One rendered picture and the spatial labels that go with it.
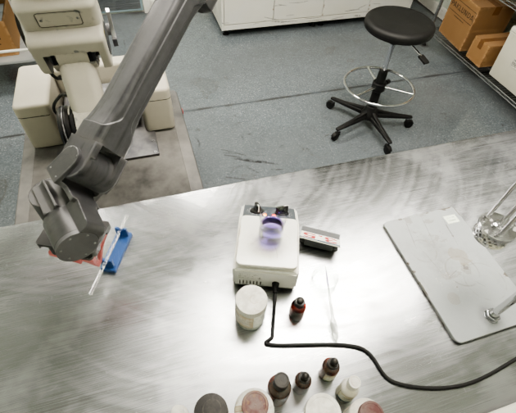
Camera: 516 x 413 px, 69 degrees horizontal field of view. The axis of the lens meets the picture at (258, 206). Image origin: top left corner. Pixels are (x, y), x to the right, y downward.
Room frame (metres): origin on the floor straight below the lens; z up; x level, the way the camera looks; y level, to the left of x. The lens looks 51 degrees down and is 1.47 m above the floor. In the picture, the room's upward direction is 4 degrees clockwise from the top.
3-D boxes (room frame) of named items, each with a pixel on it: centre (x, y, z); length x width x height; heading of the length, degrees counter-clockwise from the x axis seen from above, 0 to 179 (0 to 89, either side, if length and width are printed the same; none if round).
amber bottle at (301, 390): (0.18, -0.10, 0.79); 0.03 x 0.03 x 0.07
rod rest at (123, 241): (0.42, 0.30, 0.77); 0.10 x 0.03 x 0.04; 175
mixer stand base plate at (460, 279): (0.45, -0.44, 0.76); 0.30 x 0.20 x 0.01; 20
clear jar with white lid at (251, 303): (0.30, 0.00, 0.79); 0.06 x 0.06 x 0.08
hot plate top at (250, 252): (0.42, -0.03, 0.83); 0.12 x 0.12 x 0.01; 89
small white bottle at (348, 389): (0.17, -0.18, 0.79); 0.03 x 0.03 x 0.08
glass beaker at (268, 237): (0.43, -0.03, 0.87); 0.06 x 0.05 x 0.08; 146
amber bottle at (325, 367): (0.20, -0.15, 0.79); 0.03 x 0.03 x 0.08
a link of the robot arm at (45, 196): (0.34, 0.30, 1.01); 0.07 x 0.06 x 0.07; 39
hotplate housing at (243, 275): (0.45, -0.03, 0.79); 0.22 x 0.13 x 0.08; 179
